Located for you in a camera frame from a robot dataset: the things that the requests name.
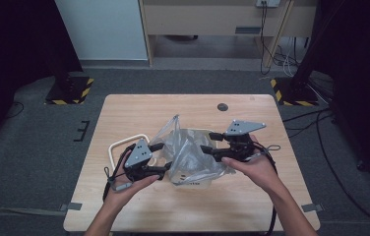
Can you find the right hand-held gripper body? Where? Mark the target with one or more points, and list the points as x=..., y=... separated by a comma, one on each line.
x=240, y=147

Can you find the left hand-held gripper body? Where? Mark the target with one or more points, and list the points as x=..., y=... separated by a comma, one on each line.
x=138, y=157

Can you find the clear plastic bag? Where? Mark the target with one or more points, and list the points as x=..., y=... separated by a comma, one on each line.
x=186, y=154

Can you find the person's right hand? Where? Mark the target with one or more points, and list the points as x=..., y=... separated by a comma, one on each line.
x=261, y=170

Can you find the person's left hand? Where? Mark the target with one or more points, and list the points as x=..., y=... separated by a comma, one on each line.
x=120, y=196

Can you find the dark round table grommet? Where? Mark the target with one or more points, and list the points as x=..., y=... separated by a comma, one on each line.
x=222, y=107

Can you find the striped black stand base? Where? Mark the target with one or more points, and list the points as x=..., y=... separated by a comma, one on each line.
x=296, y=93
x=70, y=90

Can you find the grey tape piece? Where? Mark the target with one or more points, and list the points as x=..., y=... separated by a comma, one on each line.
x=311, y=207
x=71, y=206

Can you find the light wooden desk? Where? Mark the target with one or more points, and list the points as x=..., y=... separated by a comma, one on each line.
x=206, y=18

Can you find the white cabinet panel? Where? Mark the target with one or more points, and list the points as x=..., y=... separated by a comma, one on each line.
x=101, y=29

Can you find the black curtain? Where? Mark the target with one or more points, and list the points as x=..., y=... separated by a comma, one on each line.
x=15, y=65
x=363, y=82

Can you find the black stand post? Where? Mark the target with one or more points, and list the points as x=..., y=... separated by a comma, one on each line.
x=314, y=42

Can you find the grey wall socket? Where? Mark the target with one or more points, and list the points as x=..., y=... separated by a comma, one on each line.
x=267, y=3

